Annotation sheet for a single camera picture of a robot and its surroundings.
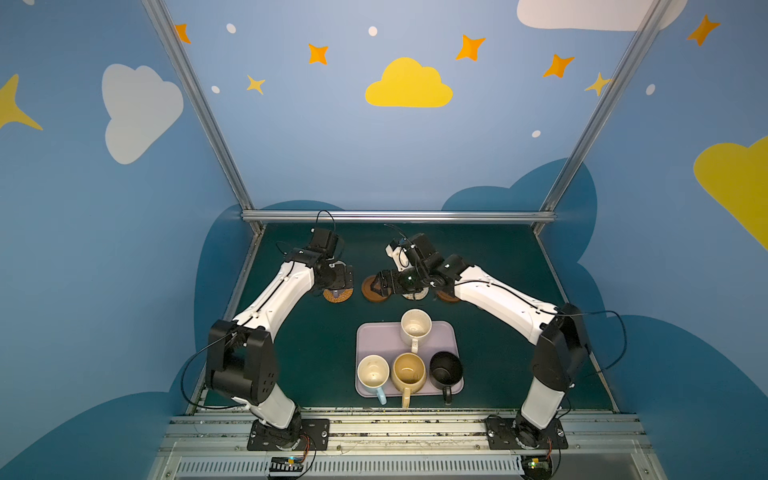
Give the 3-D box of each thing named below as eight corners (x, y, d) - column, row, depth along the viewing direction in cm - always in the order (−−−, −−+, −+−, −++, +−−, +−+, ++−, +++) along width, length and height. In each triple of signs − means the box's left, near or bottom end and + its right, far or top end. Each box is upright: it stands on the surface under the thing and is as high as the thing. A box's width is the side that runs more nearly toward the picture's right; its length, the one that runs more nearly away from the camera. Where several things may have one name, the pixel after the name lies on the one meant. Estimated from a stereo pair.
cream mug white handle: (400, 359, 88) (402, 347, 81) (399, 322, 96) (401, 308, 89) (430, 359, 89) (435, 347, 81) (427, 322, 96) (430, 308, 89)
